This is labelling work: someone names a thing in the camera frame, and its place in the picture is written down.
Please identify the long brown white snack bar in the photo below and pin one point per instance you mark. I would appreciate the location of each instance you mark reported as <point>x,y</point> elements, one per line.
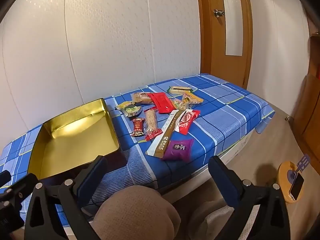
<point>160,143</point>

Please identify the beige pastry packet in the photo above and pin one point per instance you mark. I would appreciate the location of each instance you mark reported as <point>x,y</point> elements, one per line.
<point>141,98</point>

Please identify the gold tin tray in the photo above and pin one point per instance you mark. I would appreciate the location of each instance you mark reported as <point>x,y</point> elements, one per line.
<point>74,138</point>

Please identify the red white wafer packet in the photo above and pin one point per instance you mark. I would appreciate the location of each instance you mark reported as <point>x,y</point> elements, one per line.
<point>186,120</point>

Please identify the sesame bar red ends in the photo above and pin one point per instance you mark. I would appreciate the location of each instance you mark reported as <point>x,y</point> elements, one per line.
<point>152,130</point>

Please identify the orange peanut snack bag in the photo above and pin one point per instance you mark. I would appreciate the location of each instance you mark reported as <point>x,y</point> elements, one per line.
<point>187,101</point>

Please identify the green-edged cracker packet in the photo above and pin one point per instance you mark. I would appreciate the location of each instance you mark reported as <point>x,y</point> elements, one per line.
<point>178,90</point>

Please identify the smartphone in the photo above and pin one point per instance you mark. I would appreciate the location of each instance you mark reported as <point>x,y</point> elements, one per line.
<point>296,187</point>

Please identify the purple snack packet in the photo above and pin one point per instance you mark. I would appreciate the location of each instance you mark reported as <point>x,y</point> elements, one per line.
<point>178,150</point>

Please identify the yellow green snack pouch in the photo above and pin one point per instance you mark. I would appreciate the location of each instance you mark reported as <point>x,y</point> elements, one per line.
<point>129,109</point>

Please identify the metal door knob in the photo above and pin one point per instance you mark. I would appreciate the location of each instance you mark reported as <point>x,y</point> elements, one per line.
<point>218,13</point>

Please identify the round wooden stool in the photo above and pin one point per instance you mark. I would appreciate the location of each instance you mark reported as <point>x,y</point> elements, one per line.
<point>285,182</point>

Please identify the red snack packet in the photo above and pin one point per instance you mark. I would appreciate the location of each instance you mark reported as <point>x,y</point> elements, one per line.
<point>162,102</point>

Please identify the small red candy packet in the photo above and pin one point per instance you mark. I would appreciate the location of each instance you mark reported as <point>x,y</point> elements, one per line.
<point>138,127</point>

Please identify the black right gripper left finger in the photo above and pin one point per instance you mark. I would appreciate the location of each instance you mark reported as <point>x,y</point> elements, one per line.
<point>43,221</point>

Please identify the blue plaid tablecloth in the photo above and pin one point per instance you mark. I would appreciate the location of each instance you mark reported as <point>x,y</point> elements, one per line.
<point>228,114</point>

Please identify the wooden door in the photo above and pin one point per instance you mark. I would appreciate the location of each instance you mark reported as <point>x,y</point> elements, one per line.
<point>226,42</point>

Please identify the left knee beige trousers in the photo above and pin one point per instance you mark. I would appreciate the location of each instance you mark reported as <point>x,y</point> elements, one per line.
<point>136,212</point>

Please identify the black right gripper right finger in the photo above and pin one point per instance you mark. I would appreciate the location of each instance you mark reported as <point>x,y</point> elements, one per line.
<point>272,219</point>

